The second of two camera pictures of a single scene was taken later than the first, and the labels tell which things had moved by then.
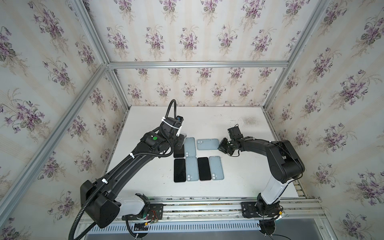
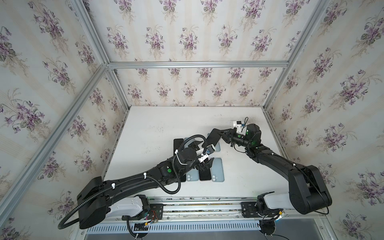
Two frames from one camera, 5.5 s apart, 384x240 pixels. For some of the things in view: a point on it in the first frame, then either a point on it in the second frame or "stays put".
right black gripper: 226,145 -> 230,137
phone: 192,169 stays put
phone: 216,167 stays put
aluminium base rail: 291,209 stays put
